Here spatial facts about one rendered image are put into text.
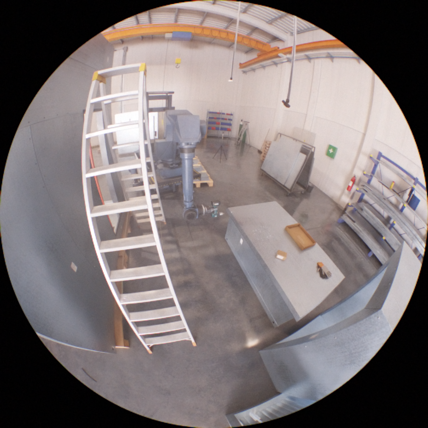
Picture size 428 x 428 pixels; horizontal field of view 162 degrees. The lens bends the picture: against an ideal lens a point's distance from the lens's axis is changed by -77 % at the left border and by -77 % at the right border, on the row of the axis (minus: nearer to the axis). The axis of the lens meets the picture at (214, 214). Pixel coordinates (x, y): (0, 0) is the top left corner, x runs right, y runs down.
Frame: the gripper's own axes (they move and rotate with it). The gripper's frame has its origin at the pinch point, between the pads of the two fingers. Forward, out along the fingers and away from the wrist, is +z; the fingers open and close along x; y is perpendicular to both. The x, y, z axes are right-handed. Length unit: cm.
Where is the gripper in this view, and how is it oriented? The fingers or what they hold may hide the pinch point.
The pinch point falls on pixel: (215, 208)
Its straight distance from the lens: 204.8
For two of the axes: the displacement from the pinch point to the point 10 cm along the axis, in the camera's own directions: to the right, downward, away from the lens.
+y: 0.2, -8.9, -4.5
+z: 9.4, -1.4, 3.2
